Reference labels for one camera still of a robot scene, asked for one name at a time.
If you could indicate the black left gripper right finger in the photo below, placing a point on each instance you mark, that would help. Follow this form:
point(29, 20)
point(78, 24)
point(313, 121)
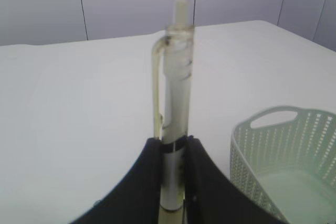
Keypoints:
point(210, 196)

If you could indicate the beige grip pen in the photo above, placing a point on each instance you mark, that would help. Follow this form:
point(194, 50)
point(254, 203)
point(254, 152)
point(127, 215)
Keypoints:
point(172, 66)

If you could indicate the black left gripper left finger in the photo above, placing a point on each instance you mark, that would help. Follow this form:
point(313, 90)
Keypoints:
point(136, 198)

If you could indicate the green plastic basket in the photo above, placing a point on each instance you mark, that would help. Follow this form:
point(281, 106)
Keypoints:
point(283, 159)

